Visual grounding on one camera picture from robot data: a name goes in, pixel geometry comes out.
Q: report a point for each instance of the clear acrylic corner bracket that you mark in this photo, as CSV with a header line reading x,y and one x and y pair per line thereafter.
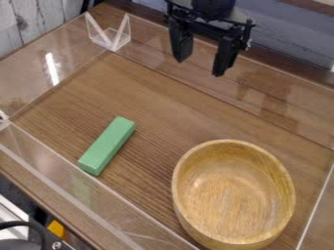
x,y
112,39

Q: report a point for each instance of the black and yellow device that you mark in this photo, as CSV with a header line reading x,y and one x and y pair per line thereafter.
x,y
28,234

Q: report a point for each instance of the green rectangular block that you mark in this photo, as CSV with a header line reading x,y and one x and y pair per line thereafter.
x,y
106,146

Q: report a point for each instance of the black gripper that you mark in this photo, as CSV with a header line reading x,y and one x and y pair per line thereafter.
x,y
211,16

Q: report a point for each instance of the brown wooden bowl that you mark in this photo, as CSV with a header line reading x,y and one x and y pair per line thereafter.
x,y
234,195

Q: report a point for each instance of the clear acrylic tray wall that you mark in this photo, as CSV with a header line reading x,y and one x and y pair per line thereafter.
x,y
64,88

